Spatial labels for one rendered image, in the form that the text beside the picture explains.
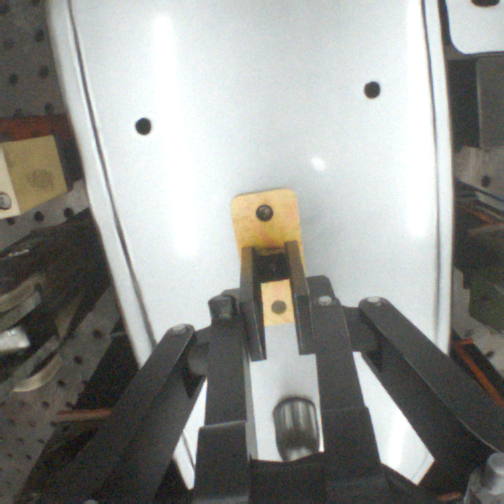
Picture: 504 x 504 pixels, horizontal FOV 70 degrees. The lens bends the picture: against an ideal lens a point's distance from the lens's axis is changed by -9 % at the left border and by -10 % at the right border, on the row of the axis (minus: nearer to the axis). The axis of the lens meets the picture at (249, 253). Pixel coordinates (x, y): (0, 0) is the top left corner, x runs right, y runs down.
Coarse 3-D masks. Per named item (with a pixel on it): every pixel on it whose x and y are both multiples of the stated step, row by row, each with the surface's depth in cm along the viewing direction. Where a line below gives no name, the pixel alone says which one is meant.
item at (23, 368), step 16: (32, 304) 20; (0, 320) 17; (16, 320) 18; (32, 336) 21; (48, 336) 21; (32, 352) 19; (48, 352) 20; (0, 368) 18; (16, 368) 18; (32, 368) 19; (0, 384) 17; (16, 384) 18; (0, 400) 17
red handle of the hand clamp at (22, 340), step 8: (24, 320) 20; (8, 328) 19; (16, 328) 19; (24, 328) 19; (0, 336) 18; (8, 336) 18; (16, 336) 19; (24, 336) 19; (0, 344) 18; (8, 344) 19; (16, 344) 19; (24, 344) 19; (0, 352) 18; (8, 352) 19; (16, 352) 19; (24, 352) 19
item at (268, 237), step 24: (264, 192) 22; (288, 192) 22; (240, 216) 22; (288, 216) 22; (240, 240) 23; (264, 240) 23; (288, 240) 23; (240, 264) 23; (264, 264) 22; (264, 288) 24; (288, 288) 24; (264, 312) 24; (288, 312) 24
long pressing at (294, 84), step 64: (64, 0) 19; (128, 0) 19; (192, 0) 19; (256, 0) 19; (320, 0) 19; (384, 0) 19; (64, 64) 20; (128, 64) 20; (192, 64) 20; (256, 64) 20; (320, 64) 20; (384, 64) 20; (128, 128) 22; (192, 128) 22; (256, 128) 22; (320, 128) 21; (384, 128) 21; (448, 128) 22; (128, 192) 23; (192, 192) 23; (256, 192) 23; (320, 192) 23; (384, 192) 23; (448, 192) 23; (128, 256) 24; (192, 256) 24; (320, 256) 24; (384, 256) 24; (448, 256) 24; (128, 320) 25; (192, 320) 26; (448, 320) 26; (256, 384) 27; (192, 448) 30; (384, 448) 30
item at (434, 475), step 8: (432, 464) 48; (432, 472) 47; (440, 472) 46; (424, 480) 46; (432, 480) 46; (440, 480) 45; (448, 480) 45; (424, 488) 45; (432, 488) 45; (440, 488) 44; (448, 488) 44; (440, 496) 43; (448, 496) 42; (456, 496) 42
